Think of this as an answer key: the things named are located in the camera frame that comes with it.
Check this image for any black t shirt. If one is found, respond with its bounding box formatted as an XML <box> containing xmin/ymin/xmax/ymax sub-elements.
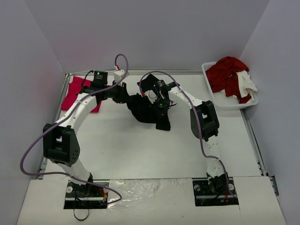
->
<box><xmin>127</xmin><ymin>74</ymin><xmax>171</xmax><ymax>131</ymax></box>

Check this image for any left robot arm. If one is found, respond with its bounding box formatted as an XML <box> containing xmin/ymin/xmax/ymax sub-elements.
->
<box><xmin>43</xmin><ymin>69</ymin><xmax>128</xmax><ymax>196</ymax></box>

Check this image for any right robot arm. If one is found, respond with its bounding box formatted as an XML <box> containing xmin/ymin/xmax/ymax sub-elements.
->
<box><xmin>150</xmin><ymin>80</ymin><xmax>228</xmax><ymax>194</ymax></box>

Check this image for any folded pink t shirt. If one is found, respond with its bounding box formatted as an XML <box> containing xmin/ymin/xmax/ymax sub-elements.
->
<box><xmin>60</xmin><ymin>76</ymin><xmax>103</xmax><ymax>113</ymax></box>

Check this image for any white plastic basket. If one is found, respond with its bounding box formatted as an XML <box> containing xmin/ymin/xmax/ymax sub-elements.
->
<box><xmin>201</xmin><ymin>62</ymin><xmax>259</xmax><ymax>111</ymax></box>

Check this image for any red t shirt in basket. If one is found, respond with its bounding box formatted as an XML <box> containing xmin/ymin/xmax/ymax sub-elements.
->
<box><xmin>206</xmin><ymin>56</ymin><xmax>251</xmax><ymax>104</ymax></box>

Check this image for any white t shirt in basket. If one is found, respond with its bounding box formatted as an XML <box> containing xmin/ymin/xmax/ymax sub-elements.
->
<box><xmin>231</xmin><ymin>70</ymin><xmax>258</xmax><ymax>103</ymax></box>

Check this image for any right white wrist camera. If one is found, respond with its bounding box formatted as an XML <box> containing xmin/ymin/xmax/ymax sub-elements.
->
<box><xmin>146</xmin><ymin>90</ymin><xmax>162</xmax><ymax>107</ymax></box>

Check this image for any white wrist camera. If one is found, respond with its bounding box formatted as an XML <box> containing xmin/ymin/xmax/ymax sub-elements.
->
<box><xmin>146</xmin><ymin>90</ymin><xmax>162</xmax><ymax>107</ymax></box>
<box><xmin>113</xmin><ymin>69</ymin><xmax>125</xmax><ymax>83</ymax></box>

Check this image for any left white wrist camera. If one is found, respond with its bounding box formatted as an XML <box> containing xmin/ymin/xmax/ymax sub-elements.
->
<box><xmin>113</xmin><ymin>69</ymin><xmax>125</xmax><ymax>83</ymax></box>

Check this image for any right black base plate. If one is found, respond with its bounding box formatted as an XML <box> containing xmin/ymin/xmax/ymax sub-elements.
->
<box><xmin>192</xmin><ymin>178</ymin><xmax>239</xmax><ymax>207</ymax></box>

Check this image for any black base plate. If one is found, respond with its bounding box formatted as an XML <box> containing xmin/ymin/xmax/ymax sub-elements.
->
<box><xmin>64</xmin><ymin>181</ymin><xmax>109</xmax><ymax>210</ymax></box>
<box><xmin>192</xmin><ymin>178</ymin><xmax>239</xmax><ymax>207</ymax></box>

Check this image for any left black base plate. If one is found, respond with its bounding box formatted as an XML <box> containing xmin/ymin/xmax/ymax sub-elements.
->
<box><xmin>64</xmin><ymin>181</ymin><xmax>109</xmax><ymax>210</ymax></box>

